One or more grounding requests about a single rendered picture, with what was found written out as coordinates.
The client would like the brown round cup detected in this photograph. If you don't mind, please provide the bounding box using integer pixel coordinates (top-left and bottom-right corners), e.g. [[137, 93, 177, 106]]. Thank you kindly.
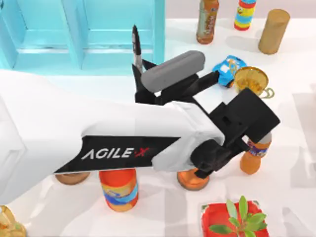
[[54, 171, 90, 186]]

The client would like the light blue rack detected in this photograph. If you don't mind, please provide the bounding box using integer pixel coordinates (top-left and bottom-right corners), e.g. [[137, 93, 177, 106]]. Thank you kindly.
[[0, 0, 165, 73]]

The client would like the red plant pot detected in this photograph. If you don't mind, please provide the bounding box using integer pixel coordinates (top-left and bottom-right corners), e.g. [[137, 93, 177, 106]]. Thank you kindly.
[[200, 195, 270, 237]]

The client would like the pale grey rounded box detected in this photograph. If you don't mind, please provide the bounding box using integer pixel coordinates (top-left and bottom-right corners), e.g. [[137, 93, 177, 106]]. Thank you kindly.
[[140, 50, 206, 94]]

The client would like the orange can blue label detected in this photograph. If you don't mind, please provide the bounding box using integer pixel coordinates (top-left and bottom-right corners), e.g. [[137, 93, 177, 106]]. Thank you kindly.
[[98, 168, 139, 213]]

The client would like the red yellow blue can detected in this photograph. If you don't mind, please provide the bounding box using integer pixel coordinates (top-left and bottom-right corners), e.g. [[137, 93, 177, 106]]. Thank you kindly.
[[233, 0, 258, 32]]

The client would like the tan cylinder cup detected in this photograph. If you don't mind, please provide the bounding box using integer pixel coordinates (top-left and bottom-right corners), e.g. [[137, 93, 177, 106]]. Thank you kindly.
[[258, 9, 291, 55]]

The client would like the brown tea bottle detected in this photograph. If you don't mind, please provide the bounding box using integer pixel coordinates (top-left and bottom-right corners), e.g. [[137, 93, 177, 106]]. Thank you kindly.
[[196, 0, 220, 45]]

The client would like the dark orange bottle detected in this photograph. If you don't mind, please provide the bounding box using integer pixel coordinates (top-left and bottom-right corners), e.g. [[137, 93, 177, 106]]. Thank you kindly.
[[177, 167, 211, 191]]

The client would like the gold trophy cup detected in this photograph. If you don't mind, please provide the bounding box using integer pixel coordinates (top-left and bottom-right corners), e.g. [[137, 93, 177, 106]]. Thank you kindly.
[[233, 66, 275, 100]]

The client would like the golden trophy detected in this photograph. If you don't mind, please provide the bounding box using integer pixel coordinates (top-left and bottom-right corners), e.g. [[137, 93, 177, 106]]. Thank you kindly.
[[0, 204, 27, 237]]

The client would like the orange bottle with label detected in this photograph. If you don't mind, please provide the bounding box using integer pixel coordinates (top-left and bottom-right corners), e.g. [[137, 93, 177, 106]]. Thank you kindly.
[[239, 132, 274, 175]]

